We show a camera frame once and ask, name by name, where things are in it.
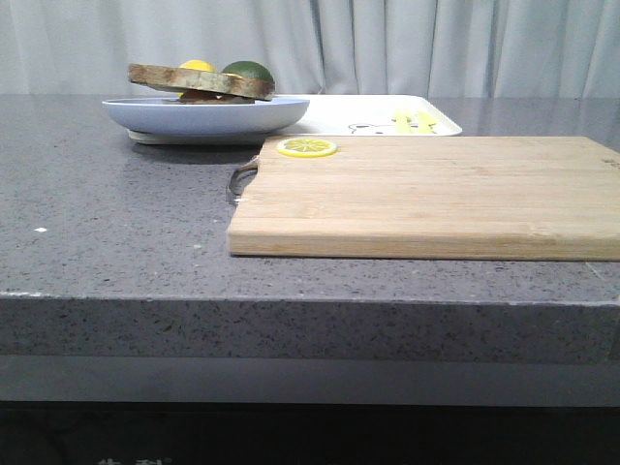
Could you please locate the bread slice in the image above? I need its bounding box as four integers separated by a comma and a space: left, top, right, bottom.
172, 89, 256, 105
127, 63, 275, 101

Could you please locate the light blue plate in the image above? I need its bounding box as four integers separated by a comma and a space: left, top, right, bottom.
102, 97, 310, 137

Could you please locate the white tray with bear print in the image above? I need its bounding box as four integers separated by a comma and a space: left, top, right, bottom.
126, 93, 463, 146

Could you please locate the lemon slice toy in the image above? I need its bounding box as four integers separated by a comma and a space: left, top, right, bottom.
276, 138, 338, 158

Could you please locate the yellow plastic fork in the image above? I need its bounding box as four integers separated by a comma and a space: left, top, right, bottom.
392, 108, 413, 135

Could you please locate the yellow plastic knife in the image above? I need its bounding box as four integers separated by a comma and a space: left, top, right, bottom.
417, 110, 437, 135

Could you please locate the green lime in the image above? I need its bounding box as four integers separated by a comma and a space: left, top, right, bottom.
222, 60, 275, 84

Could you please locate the wooden cutting board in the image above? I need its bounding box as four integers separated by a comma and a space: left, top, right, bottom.
227, 136, 619, 261

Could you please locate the rear yellow lemon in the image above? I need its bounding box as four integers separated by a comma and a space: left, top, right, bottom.
179, 59, 216, 72

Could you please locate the grey curtain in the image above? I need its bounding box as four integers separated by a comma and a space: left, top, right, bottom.
1, 1, 619, 98

